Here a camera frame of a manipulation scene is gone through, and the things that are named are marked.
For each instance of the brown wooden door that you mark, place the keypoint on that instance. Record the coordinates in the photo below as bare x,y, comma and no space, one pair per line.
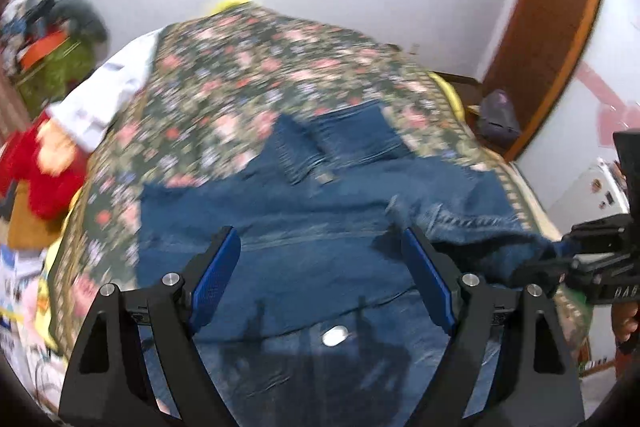
545,32

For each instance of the dark purple bag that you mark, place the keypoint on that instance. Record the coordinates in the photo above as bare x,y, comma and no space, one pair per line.
497,119

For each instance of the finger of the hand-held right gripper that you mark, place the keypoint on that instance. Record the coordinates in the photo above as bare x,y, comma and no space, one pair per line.
542,269

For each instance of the red plush toy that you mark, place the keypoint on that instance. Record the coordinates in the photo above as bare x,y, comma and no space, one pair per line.
45,157

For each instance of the white cloth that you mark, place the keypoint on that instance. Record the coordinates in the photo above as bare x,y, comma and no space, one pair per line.
107,92

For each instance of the brown cardboard box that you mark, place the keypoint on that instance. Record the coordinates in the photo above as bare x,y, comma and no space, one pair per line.
27,222

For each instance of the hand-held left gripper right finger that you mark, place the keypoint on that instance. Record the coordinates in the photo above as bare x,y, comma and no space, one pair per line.
429,276

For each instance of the dark grey cloth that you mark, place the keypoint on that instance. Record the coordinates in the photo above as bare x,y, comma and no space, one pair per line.
80,14

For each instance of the pile of papers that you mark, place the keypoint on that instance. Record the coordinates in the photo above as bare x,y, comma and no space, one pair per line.
17,292

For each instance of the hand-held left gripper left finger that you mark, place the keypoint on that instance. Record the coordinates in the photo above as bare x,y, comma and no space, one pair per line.
216,271

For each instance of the blue denim jeans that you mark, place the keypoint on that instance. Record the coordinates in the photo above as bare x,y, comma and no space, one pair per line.
310,217

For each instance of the white appliance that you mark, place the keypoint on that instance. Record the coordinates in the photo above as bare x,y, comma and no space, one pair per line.
585,202

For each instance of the orange box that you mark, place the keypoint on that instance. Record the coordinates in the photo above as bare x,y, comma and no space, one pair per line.
45,49

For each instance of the floral bedspread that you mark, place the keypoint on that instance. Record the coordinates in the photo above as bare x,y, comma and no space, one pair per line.
240,72

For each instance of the person's right hand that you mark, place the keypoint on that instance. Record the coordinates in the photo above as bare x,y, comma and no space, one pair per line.
626,323

